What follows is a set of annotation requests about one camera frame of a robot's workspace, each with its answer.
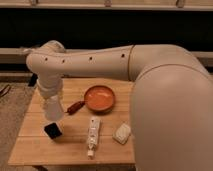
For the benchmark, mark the black eraser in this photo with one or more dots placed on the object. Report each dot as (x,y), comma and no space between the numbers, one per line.
(52,130)

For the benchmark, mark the white ceramic cup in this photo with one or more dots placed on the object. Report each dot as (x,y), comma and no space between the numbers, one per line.
(53,109)

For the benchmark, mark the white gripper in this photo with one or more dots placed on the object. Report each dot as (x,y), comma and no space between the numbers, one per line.
(49,87)

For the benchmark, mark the white folded cloth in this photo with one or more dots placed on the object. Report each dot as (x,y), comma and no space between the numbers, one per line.
(122,134)

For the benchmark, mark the black table leg stand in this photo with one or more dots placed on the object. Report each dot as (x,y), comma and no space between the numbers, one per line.
(33,80)

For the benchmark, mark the wooden table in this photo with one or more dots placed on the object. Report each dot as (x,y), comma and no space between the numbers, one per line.
(33,146)

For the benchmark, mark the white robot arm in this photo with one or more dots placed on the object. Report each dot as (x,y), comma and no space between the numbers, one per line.
(171,108)

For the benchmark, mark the white tube with cap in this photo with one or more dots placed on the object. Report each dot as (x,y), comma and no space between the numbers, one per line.
(93,135)

